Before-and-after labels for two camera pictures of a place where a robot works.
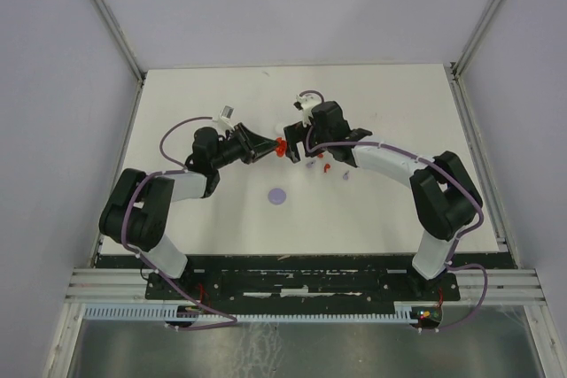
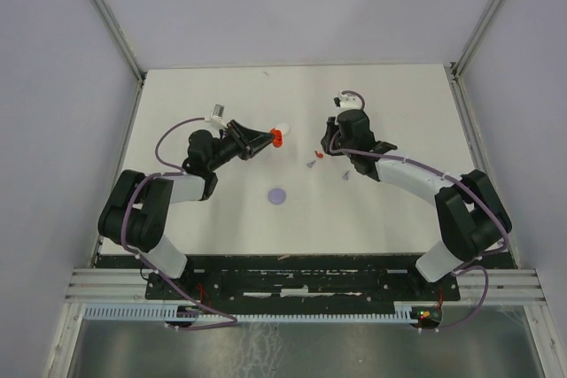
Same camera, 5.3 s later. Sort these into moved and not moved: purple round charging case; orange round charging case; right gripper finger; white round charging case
Moved: right gripper finger; orange round charging case
Not moved: white round charging case; purple round charging case
